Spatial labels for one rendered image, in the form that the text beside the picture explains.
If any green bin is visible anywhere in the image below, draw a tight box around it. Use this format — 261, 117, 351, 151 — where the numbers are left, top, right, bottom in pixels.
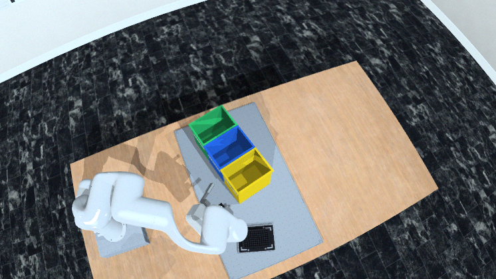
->
188, 105, 237, 160

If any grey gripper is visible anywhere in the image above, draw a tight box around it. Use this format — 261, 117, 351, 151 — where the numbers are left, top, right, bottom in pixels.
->
186, 183, 215, 236

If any yellow recycle bin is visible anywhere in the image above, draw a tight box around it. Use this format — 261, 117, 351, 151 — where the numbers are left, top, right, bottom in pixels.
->
220, 147, 274, 204

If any blue bin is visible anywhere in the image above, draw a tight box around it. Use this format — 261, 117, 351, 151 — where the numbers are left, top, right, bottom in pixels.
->
204, 125, 255, 170

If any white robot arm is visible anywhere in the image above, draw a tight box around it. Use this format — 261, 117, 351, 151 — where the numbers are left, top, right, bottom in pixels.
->
72, 171, 248, 254

